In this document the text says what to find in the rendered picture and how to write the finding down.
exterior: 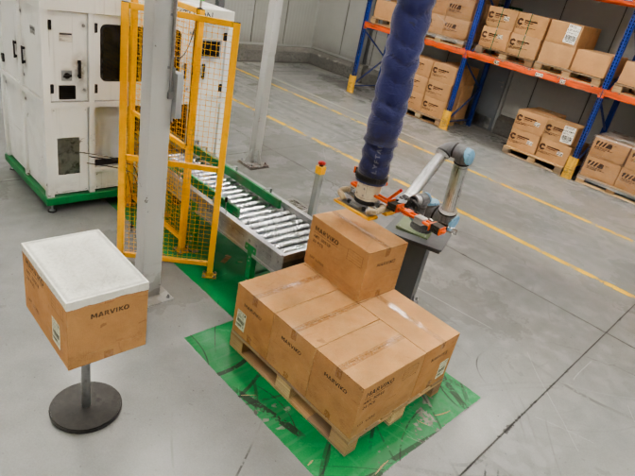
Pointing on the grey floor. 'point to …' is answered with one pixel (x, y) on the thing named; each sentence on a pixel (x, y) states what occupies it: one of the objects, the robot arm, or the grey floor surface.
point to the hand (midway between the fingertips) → (398, 207)
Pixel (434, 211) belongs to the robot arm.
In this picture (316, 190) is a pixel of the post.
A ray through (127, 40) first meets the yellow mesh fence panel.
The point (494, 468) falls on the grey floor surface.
